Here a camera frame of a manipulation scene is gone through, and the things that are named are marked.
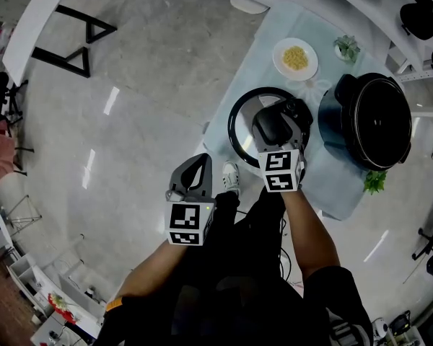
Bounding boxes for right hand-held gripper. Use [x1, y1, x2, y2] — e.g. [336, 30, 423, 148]
[251, 115, 310, 194]

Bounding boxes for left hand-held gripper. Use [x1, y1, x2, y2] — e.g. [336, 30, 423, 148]
[164, 152, 217, 247]

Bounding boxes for black steel pressure cooker lid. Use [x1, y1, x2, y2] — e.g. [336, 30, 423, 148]
[227, 86, 314, 169]

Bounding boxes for dark pressure cooker body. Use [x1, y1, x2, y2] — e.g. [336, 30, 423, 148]
[317, 72, 414, 172]

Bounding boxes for person's right forearm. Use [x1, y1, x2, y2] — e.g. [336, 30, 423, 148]
[281, 187, 342, 280]

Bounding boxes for person's left forearm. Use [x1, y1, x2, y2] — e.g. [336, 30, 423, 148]
[117, 238, 188, 302]

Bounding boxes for person's white shoe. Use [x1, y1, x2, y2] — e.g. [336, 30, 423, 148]
[222, 160, 241, 197]

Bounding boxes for small light blue table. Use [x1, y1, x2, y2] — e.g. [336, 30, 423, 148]
[201, 0, 432, 222]

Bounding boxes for white round plate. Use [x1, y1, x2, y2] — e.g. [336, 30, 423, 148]
[272, 37, 319, 82]

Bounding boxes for yellow corn kernels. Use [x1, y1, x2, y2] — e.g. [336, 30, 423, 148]
[281, 45, 310, 72]

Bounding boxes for person's black-clothed body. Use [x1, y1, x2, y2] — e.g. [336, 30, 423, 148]
[100, 189, 375, 346]

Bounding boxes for green leafy sprig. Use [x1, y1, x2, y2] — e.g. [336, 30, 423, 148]
[362, 169, 388, 195]

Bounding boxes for small potted succulent plant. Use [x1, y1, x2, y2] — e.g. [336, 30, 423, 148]
[333, 35, 362, 63]

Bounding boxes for rows of black hanging bags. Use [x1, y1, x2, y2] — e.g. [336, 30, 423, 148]
[353, 0, 433, 75]

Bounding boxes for red artificial flowers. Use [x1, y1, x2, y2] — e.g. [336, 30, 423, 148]
[46, 292, 79, 326]

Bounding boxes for pink chair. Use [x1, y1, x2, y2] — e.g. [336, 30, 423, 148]
[0, 120, 28, 185]

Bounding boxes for white round robot device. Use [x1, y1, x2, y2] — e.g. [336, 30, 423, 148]
[373, 317, 390, 339]

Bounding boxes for white desk with black legs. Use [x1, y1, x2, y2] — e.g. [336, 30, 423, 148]
[1, 0, 118, 88]

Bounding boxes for white cluttered equipment shelf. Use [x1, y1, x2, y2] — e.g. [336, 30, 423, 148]
[371, 310, 425, 346]

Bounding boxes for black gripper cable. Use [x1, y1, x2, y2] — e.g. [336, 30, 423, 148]
[276, 214, 293, 284]

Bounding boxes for grey shoulder strap buckle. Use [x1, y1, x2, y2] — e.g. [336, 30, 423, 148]
[328, 315, 373, 346]

